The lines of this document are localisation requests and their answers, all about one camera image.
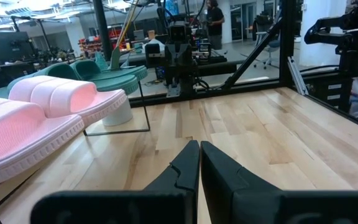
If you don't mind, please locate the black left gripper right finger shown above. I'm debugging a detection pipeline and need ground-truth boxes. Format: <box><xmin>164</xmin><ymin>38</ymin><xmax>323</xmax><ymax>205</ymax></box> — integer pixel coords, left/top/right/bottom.
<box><xmin>200</xmin><ymin>140</ymin><xmax>358</xmax><ymax>224</ymax></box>

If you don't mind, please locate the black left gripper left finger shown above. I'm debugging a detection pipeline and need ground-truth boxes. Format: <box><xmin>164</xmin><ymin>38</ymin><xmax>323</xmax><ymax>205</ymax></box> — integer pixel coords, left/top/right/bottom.
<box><xmin>30</xmin><ymin>139</ymin><xmax>201</xmax><ymax>224</ymax></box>

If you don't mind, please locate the green foam slide sandal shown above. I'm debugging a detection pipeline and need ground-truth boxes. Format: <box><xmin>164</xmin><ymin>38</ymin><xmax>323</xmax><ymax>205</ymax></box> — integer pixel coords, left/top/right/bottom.
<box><xmin>0</xmin><ymin>63</ymin><xmax>140</xmax><ymax>100</ymax></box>
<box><xmin>70</xmin><ymin>59</ymin><xmax>149</xmax><ymax>83</ymax></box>

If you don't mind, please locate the pink foam slide sandal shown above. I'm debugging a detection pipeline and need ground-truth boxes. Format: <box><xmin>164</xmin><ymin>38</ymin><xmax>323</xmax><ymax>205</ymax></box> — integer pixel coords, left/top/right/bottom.
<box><xmin>7</xmin><ymin>75</ymin><xmax>128</xmax><ymax>128</ymax></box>
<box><xmin>0</xmin><ymin>94</ymin><xmax>86</xmax><ymax>191</ymax></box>

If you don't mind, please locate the standing person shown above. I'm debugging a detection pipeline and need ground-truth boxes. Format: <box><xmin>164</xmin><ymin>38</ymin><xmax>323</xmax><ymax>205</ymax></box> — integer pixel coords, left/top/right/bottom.
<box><xmin>205</xmin><ymin>0</ymin><xmax>226</xmax><ymax>51</ymax></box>

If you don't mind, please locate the grey office chair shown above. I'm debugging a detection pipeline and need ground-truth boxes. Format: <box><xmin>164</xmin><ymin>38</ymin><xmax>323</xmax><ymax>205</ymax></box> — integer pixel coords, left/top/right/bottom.
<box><xmin>252</xmin><ymin>14</ymin><xmax>282</xmax><ymax>70</ymax></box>

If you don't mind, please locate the silver aluminium bar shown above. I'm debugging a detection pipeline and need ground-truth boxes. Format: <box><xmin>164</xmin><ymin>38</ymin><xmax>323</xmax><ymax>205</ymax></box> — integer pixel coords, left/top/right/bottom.
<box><xmin>287</xmin><ymin>56</ymin><xmax>310</xmax><ymax>96</ymax></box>

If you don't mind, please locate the black drawer cabinet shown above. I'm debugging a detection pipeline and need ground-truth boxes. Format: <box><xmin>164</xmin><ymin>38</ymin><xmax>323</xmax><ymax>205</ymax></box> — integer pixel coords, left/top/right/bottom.
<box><xmin>302</xmin><ymin>72</ymin><xmax>354</xmax><ymax>113</ymax></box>

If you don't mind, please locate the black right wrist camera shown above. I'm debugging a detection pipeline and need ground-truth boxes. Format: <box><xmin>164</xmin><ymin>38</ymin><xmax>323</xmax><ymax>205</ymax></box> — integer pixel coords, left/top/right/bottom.
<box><xmin>168</xmin><ymin>21</ymin><xmax>193</xmax><ymax>44</ymax></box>

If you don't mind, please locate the black frame bottom rail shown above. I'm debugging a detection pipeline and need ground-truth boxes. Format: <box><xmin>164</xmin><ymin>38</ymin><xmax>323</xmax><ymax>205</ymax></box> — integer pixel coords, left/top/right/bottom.
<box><xmin>128</xmin><ymin>78</ymin><xmax>289</xmax><ymax>108</ymax></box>

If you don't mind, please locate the black diagonal frame brace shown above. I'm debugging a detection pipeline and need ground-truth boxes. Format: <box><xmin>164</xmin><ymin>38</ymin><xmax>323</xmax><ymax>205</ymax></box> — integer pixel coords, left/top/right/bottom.
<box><xmin>221</xmin><ymin>17</ymin><xmax>284</xmax><ymax>91</ymax></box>

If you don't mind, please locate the black frame post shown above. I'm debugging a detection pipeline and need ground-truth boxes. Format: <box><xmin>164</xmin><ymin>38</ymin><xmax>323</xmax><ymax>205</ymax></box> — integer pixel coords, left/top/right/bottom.
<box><xmin>279</xmin><ymin>0</ymin><xmax>296</xmax><ymax>88</ymax></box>
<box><xmin>92</xmin><ymin>0</ymin><xmax>113</xmax><ymax>62</ymax></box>

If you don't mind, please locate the black partition wall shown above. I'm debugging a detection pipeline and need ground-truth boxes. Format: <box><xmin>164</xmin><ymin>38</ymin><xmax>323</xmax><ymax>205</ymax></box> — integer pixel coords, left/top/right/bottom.
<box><xmin>0</xmin><ymin>30</ymin><xmax>31</xmax><ymax>63</ymax></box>

